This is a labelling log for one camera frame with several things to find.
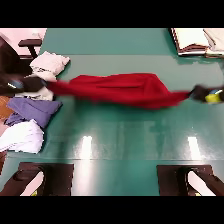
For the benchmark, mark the red shirt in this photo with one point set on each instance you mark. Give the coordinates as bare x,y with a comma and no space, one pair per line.
133,88

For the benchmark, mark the purple garment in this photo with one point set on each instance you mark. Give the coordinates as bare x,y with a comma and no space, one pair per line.
36,108

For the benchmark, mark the white folded garment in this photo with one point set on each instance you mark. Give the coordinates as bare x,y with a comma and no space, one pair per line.
190,38

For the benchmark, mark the beige folded garment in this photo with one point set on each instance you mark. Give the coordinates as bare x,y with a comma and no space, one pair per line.
216,40

